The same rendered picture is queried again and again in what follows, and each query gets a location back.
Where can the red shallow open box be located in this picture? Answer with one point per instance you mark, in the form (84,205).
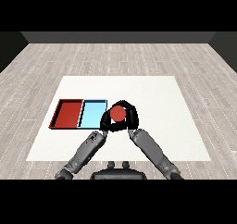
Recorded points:
(68,115)

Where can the light blue shallow open box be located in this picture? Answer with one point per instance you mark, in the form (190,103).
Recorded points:
(92,114)

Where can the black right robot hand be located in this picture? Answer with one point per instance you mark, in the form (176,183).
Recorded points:
(132,116)

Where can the small red can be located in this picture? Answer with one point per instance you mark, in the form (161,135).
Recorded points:
(118,114)

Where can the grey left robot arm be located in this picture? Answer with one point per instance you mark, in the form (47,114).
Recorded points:
(83,155)

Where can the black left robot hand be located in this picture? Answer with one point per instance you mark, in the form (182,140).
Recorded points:
(106,120)

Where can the dark grey robot body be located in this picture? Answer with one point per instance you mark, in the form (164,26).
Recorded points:
(118,172)

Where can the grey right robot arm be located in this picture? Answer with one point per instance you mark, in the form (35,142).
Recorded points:
(154,152)

